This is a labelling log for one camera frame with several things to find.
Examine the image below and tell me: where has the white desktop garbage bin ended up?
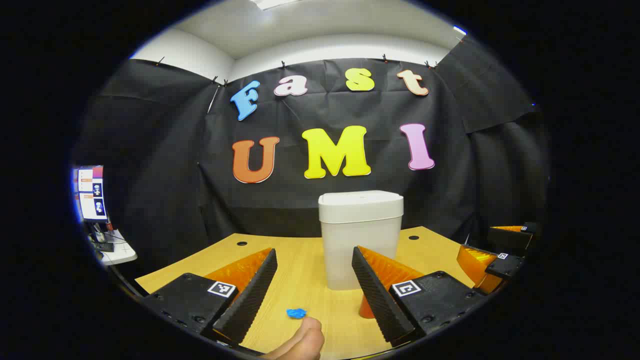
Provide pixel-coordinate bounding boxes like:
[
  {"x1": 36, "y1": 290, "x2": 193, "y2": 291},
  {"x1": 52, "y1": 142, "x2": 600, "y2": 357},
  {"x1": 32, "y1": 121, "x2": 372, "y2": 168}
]
[{"x1": 318, "y1": 190, "x2": 405, "y2": 291}]

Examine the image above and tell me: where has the black backdrop cloth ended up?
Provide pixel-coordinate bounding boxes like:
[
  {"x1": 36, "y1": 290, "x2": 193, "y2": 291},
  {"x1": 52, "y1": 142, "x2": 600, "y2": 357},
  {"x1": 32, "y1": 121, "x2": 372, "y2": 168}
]
[{"x1": 72, "y1": 47, "x2": 551, "y2": 281}]

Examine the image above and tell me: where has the ceiling light panel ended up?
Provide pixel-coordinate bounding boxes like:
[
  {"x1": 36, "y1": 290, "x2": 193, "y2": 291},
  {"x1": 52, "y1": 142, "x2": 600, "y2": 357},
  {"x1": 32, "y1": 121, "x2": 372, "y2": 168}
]
[{"x1": 250, "y1": 0, "x2": 301, "y2": 11}]

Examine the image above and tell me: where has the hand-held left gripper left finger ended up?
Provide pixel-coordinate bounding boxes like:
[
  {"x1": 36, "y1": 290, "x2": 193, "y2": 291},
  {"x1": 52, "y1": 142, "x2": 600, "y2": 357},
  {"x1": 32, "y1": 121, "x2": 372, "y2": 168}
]
[{"x1": 142, "y1": 247, "x2": 279, "y2": 347}]

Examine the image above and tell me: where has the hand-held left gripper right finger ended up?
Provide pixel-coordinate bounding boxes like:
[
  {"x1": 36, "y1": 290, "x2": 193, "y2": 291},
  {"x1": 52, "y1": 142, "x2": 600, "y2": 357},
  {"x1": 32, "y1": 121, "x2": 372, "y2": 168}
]
[{"x1": 351, "y1": 245, "x2": 488, "y2": 348}]

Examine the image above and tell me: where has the computer monitor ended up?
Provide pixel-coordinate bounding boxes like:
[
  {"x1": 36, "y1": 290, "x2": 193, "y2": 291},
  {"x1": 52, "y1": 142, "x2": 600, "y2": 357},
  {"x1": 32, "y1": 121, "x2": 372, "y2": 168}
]
[{"x1": 74, "y1": 165, "x2": 109, "y2": 223}]

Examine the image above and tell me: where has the red pop can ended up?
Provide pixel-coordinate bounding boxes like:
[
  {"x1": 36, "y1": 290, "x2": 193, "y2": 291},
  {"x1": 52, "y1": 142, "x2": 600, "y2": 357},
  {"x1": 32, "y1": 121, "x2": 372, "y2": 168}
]
[{"x1": 358, "y1": 292, "x2": 376, "y2": 319}]

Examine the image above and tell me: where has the white side table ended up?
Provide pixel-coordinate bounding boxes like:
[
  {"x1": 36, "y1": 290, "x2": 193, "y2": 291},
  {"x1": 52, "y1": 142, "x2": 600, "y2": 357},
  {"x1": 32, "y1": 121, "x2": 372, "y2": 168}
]
[{"x1": 92, "y1": 229, "x2": 138, "y2": 266}]

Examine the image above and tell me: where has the wooden desktop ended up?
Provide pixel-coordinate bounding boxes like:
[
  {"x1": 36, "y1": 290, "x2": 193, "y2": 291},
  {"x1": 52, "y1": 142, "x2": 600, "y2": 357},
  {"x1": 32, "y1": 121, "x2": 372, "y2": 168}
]
[{"x1": 135, "y1": 226, "x2": 496, "y2": 360}]

